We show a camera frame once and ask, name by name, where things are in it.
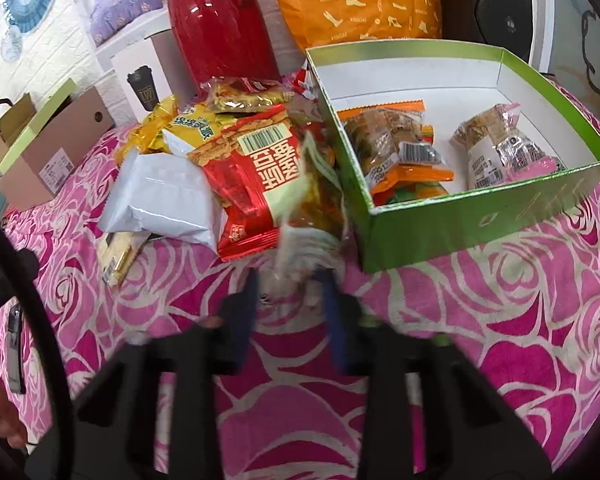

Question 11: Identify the orange-edged snack packet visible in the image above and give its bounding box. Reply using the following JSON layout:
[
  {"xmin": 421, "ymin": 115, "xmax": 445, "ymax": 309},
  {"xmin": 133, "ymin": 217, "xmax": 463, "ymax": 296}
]
[{"xmin": 340, "ymin": 100, "xmax": 456, "ymax": 206}]

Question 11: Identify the yellow printed snack packet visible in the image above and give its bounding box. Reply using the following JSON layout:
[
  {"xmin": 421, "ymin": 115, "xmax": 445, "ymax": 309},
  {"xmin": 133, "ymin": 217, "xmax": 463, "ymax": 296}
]
[{"xmin": 162, "ymin": 105, "xmax": 236, "ymax": 156}]

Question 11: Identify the small cracker packet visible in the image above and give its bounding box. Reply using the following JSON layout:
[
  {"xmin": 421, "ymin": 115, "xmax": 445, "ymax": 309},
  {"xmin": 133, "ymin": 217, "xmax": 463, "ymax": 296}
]
[{"xmin": 97, "ymin": 230, "xmax": 151, "ymax": 288}]

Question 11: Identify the white box with cup picture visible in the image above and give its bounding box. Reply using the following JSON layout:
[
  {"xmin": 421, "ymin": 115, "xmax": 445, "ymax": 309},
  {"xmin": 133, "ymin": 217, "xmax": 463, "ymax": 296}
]
[{"xmin": 110, "ymin": 35, "xmax": 201, "ymax": 123}]

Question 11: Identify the black speaker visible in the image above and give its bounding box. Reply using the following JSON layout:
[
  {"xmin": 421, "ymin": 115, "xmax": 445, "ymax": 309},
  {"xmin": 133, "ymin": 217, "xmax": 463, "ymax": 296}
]
[{"xmin": 440, "ymin": 0, "xmax": 536, "ymax": 56}]

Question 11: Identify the brown paper bag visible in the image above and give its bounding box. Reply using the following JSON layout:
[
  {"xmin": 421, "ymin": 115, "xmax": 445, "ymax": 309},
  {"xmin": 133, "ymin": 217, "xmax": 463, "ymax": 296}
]
[{"xmin": 0, "ymin": 92, "xmax": 36, "ymax": 161}]

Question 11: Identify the bedding picture box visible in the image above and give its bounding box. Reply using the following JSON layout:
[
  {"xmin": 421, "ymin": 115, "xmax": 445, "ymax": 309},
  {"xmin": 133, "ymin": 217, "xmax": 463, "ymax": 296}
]
[{"xmin": 67, "ymin": 0, "xmax": 171, "ymax": 56}]

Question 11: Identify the clear snack packet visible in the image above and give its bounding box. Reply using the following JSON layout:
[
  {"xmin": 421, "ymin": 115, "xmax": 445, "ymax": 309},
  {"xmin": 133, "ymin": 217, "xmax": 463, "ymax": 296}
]
[{"xmin": 275, "ymin": 130, "xmax": 351, "ymax": 306}]

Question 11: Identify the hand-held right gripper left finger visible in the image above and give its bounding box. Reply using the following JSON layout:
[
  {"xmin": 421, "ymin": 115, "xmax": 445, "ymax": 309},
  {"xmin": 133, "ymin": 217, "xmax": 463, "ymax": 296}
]
[{"xmin": 75, "ymin": 270, "xmax": 261, "ymax": 480}]

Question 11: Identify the person's left hand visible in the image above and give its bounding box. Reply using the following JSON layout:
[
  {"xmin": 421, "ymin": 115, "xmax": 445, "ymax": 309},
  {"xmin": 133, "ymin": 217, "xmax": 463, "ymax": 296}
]
[{"xmin": 0, "ymin": 357, "xmax": 31, "ymax": 451}]

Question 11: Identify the pink-edged snack packet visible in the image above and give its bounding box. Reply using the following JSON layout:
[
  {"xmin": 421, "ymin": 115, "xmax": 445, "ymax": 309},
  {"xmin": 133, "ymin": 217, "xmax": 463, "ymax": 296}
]
[{"xmin": 450, "ymin": 102, "xmax": 568, "ymax": 191}]

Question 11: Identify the orange green snack packet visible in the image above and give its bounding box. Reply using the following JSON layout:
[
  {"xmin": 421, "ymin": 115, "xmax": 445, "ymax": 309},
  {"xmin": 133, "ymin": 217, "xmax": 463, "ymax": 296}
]
[{"xmin": 372, "ymin": 180, "xmax": 453, "ymax": 208}]

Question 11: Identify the brown cardboard box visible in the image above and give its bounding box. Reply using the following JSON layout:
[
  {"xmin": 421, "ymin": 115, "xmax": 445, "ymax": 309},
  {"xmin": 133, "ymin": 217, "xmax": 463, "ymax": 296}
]
[{"xmin": 0, "ymin": 77, "xmax": 116, "ymax": 211}]

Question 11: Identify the orange printed bag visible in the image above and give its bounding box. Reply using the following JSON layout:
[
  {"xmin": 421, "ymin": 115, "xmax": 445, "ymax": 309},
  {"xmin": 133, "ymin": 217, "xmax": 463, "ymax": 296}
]
[{"xmin": 270, "ymin": 0, "xmax": 443, "ymax": 51}]

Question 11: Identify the pink rose tablecloth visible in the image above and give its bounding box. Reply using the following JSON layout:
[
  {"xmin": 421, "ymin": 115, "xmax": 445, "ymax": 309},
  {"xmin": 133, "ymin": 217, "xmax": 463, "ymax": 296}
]
[{"xmin": 0, "ymin": 75, "xmax": 600, "ymax": 480}]

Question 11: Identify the yellow biscuit packet red band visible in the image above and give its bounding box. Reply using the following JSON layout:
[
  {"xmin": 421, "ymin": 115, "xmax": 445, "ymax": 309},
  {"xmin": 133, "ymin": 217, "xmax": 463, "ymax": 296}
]
[{"xmin": 207, "ymin": 77, "xmax": 293, "ymax": 113}]

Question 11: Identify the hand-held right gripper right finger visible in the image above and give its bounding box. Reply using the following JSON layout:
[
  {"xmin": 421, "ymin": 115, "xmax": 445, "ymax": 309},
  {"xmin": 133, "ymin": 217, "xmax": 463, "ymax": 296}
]
[{"xmin": 316, "ymin": 267, "xmax": 551, "ymax": 480}]

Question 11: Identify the red white snack packet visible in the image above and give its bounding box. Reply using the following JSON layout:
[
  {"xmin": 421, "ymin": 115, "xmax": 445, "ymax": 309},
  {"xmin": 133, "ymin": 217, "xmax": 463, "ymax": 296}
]
[{"xmin": 280, "ymin": 60, "xmax": 326, "ymax": 103}]

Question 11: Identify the green cardboard box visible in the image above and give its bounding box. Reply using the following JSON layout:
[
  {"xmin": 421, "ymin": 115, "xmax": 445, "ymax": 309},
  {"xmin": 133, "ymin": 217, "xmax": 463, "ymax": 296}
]
[{"xmin": 305, "ymin": 42, "xmax": 600, "ymax": 273}]

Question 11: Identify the red thermos jug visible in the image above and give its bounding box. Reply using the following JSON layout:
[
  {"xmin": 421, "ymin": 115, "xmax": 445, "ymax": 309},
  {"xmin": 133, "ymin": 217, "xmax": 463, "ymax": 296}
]
[{"xmin": 165, "ymin": 0, "xmax": 281, "ymax": 101}]

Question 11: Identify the golden foil snack packet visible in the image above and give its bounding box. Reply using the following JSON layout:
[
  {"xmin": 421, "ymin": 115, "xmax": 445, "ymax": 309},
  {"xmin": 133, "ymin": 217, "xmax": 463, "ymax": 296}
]
[{"xmin": 130, "ymin": 95, "xmax": 181, "ymax": 156}]

